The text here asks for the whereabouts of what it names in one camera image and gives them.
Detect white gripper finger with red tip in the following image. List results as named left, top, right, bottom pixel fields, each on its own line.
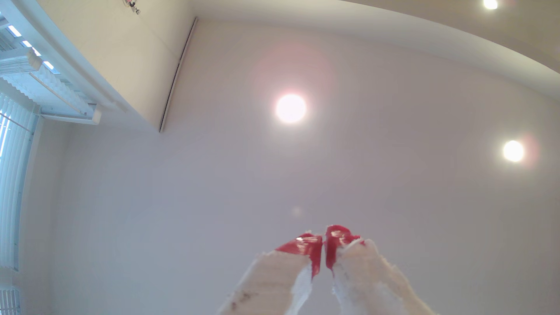
left=217, top=232, right=323, bottom=315
left=325, top=225, right=438, bottom=315

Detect dark ceiling track strip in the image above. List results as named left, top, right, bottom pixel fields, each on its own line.
left=159, top=17, right=199, bottom=133

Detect white vertical window blinds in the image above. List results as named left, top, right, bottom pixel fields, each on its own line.
left=0, top=92, right=39, bottom=272

